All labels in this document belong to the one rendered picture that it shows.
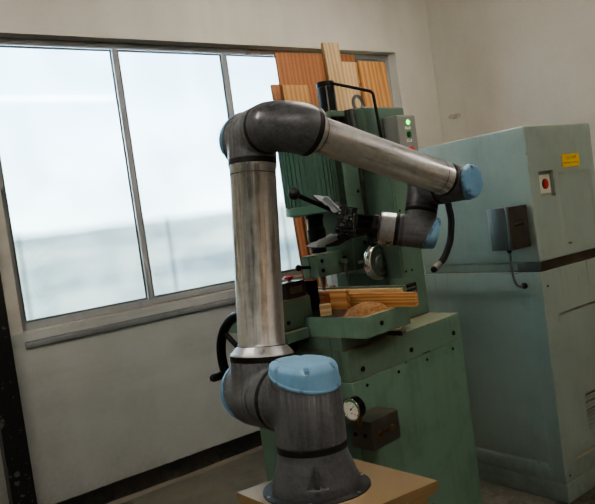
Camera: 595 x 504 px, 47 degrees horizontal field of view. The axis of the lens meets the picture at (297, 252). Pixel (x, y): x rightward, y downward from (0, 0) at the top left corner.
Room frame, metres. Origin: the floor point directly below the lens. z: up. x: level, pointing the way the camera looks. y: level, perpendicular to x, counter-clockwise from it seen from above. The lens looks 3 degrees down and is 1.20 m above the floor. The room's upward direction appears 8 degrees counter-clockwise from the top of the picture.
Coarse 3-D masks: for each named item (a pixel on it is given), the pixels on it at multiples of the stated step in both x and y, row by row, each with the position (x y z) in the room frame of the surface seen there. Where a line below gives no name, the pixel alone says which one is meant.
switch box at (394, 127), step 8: (384, 120) 2.26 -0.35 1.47; (392, 120) 2.24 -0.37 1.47; (400, 120) 2.23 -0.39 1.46; (384, 128) 2.26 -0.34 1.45; (392, 128) 2.24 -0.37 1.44; (400, 128) 2.23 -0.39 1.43; (392, 136) 2.24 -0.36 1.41; (400, 136) 2.23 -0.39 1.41; (416, 136) 2.29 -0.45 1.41; (400, 144) 2.22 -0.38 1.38; (408, 144) 2.25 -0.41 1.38; (416, 144) 2.28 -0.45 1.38
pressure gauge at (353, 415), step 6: (354, 396) 1.82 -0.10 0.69; (348, 402) 1.82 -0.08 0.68; (354, 402) 1.80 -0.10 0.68; (360, 402) 1.80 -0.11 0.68; (348, 408) 1.82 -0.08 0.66; (354, 408) 1.80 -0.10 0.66; (360, 408) 1.79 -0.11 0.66; (348, 414) 1.82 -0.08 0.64; (354, 414) 1.80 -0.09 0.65; (360, 414) 1.79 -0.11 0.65; (354, 420) 1.80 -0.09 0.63; (360, 420) 1.82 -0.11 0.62
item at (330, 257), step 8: (304, 256) 2.14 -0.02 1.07; (312, 256) 2.11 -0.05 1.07; (320, 256) 2.11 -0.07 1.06; (328, 256) 2.13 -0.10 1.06; (336, 256) 2.16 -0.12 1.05; (304, 264) 2.14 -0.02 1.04; (312, 264) 2.11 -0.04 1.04; (320, 264) 2.10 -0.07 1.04; (328, 264) 2.13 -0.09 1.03; (336, 264) 2.16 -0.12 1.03; (304, 272) 2.14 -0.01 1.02; (312, 272) 2.11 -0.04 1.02; (320, 272) 2.10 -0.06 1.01; (328, 272) 2.13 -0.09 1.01; (336, 272) 2.15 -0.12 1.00; (320, 280) 2.15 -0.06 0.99
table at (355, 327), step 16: (304, 320) 2.00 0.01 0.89; (320, 320) 1.95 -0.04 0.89; (336, 320) 1.90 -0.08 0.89; (352, 320) 1.86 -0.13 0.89; (368, 320) 1.85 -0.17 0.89; (384, 320) 1.89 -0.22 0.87; (400, 320) 1.94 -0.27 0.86; (288, 336) 1.92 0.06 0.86; (304, 336) 1.96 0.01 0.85; (320, 336) 1.96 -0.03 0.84; (336, 336) 1.91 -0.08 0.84; (352, 336) 1.87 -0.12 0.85; (368, 336) 1.84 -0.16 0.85
